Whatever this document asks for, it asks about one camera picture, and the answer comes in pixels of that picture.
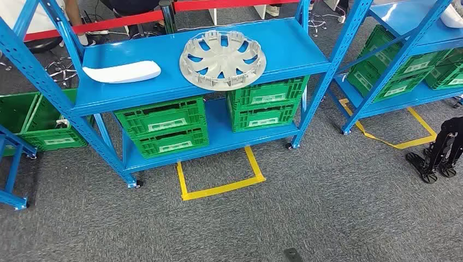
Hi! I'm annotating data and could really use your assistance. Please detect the chrome stanchion post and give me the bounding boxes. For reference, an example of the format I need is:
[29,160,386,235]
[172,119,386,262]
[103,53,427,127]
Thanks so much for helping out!
[159,0,178,35]

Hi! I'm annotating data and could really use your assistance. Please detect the grey plastic wheel hubcap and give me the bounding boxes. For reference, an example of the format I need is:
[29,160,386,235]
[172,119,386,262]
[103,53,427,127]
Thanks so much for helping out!
[179,30,268,92]

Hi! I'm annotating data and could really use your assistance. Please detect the open green plastic crate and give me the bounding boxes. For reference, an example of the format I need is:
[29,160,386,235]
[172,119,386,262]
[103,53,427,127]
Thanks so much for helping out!
[20,88,90,152]
[0,92,40,157]

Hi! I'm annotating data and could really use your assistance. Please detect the black robot foot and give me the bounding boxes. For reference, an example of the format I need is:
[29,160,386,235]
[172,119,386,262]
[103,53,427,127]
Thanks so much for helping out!
[283,248,305,262]

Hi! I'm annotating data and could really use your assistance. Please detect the black swivel stool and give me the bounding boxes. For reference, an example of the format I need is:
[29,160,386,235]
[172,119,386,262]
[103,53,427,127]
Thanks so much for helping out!
[23,36,79,88]
[308,13,328,37]

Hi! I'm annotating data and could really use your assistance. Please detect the black humanoid robot legs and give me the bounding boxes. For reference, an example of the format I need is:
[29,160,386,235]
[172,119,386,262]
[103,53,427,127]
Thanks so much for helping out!
[405,116,463,184]

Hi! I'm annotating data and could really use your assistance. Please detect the wide white panel leg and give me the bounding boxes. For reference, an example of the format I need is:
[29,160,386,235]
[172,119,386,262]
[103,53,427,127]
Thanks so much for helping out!
[253,4,268,21]

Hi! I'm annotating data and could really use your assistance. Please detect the white parts inside crate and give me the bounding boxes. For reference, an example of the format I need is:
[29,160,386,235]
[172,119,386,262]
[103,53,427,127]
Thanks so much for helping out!
[54,115,71,130]

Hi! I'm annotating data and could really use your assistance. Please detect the white plastic cover part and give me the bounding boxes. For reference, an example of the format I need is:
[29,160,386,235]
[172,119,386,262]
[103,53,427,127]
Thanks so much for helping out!
[82,60,162,84]
[440,3,463,29]

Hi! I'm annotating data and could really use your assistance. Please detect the yellow floor tape outline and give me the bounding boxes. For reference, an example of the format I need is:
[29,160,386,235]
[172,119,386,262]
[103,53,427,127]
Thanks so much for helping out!
[176,145,266,201]
[339,98,438,150]

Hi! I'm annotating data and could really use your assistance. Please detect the person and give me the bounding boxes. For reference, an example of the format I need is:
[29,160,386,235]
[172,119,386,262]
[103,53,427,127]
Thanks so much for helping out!
[99,0,169,36]
[265,0,283,17]
[0,0,97,47]

